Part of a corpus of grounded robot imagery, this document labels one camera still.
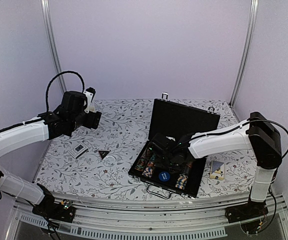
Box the red black triangular card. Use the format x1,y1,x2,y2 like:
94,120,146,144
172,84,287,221
98,150,110,160

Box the clear dealer button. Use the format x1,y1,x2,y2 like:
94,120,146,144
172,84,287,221
102,155,117,168

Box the green poker chip row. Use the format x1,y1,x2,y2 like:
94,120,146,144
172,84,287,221
135,147,154,171

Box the cream ceramic mug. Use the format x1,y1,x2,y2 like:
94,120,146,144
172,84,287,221
88,105,95,112

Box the orange blue chip row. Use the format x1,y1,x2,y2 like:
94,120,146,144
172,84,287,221
175,161,193,190

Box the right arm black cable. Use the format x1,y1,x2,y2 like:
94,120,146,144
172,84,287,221
173,119,288,231

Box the black poker case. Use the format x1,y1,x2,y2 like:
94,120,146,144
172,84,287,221
128,98,220,198

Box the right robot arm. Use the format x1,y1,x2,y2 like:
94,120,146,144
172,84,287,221
150,112,284,218

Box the aluminium frame post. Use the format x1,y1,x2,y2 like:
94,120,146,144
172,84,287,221
40,0,67,92
229,0,259,109

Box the blue small blind button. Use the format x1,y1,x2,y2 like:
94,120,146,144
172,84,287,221
158,171,171,182

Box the aluminium frame post right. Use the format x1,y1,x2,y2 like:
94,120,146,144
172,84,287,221
229,0,259,109

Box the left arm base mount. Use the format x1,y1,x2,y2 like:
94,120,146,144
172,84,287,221
32,193,76,223

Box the aluminium frame post left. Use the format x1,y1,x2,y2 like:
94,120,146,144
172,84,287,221
40,0,67,92

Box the white playing card box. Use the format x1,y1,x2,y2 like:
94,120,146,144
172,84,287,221
68,143,89,159

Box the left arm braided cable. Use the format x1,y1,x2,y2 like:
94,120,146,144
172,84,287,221
45,70,86,113

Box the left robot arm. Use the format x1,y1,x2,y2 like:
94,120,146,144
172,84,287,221
0,87,102,217

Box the playing card deck right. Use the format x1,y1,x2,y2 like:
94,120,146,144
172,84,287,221
209,160,225,181

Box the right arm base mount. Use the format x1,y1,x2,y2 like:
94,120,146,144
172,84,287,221
225,200,269,223

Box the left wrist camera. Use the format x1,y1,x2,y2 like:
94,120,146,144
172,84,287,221
83,87,96,114

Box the teal orange chip row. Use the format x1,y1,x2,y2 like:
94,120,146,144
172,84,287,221
142,153,157,178

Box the aluminium front rail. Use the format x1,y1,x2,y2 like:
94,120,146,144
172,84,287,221
5,193,288,240

